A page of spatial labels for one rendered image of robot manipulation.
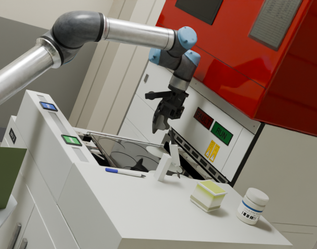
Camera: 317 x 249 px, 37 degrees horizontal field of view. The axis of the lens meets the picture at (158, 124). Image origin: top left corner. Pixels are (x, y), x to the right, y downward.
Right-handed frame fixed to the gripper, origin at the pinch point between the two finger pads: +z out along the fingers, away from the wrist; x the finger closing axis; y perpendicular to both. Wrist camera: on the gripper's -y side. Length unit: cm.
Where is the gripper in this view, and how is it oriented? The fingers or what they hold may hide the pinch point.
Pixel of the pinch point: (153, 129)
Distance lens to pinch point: 194.9
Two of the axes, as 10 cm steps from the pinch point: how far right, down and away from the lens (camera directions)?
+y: 7.9, 4.7, -3.9
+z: -3.9, 8.8, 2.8
